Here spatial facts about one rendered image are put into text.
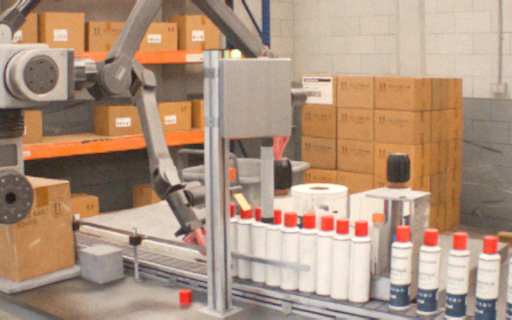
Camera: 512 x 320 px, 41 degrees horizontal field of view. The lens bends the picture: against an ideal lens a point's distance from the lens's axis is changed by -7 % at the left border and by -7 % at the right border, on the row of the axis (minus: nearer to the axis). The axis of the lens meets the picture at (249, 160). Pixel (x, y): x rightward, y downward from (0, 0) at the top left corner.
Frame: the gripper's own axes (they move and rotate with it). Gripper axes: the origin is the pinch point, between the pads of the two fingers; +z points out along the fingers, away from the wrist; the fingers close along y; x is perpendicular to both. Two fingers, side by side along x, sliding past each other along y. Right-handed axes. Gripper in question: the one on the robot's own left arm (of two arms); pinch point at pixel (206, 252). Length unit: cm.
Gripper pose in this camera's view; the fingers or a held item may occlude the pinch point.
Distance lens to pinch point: 206.1
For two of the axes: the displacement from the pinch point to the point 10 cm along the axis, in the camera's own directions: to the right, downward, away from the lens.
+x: -6.1, 5.6, 5.6
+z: 5.0, 8.2, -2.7
